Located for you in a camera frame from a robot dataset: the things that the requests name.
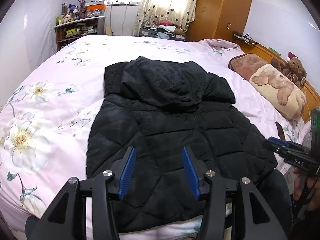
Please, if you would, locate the pink floral duvet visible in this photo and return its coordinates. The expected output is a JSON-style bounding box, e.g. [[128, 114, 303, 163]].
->
[[0, 34, 310, 240]]

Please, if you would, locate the black puffer jacket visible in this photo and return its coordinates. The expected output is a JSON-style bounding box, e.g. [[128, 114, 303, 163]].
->
[[86, 56, 278, 234]]

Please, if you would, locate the brown teddy bear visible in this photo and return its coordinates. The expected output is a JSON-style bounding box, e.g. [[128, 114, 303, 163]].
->
[[285, 52, 307, 88]]

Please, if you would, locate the cluttered storage shelf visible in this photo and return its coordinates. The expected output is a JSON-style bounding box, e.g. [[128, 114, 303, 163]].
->
[[54, 16, 107, 52]]

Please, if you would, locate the white cabinet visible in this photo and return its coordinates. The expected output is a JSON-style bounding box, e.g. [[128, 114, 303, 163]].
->
[[104, 4, 139, 37]]

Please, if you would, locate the dark brown plush toy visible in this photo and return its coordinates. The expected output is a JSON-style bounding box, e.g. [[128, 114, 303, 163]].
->
[[271, 57, 287, 73]]

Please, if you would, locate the wooden headboard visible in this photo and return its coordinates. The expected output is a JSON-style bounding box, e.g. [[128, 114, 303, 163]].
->
[[232, 30, 320, 124]]

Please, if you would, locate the person's right hand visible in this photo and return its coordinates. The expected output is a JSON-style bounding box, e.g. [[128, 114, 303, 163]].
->
[[292, 167, 320, 212]]

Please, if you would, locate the orange lid storage box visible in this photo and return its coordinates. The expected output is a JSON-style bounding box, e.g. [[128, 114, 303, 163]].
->
[[85, 1, 107, 18]]

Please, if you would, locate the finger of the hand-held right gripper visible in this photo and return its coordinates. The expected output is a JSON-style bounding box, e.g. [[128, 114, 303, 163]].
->
[[262, 140, 292, 160], [269, 136, 310, 153]]

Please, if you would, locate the rolled bear print blanket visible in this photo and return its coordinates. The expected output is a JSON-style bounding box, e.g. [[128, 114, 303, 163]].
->
[[228, 53, 307, 120]]

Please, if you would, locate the pile of clothes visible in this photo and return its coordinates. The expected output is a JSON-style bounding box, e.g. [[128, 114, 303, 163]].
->
[[139, 20, 188, 42]]

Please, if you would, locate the heart print curtain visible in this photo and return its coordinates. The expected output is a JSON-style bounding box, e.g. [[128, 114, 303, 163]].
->
[[132, 0, 202, 37]]

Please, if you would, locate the black smartphone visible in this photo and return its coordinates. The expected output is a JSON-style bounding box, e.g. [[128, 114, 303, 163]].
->
[[275, 121, 287, 140]]

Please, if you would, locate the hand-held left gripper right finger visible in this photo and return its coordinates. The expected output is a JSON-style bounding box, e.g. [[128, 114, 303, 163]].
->
[[182, 146, 288, 240]]

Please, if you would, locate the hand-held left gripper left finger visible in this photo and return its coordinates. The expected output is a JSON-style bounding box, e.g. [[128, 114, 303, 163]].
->
[[29, 146, 137, 240]]

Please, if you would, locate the person's left leg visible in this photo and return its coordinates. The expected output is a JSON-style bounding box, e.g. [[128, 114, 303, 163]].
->
[[24, 215, 43, 240]]

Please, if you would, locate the wooden wardrobe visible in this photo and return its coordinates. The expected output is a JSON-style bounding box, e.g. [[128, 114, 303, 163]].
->
[[186, 0, 255, 43]]

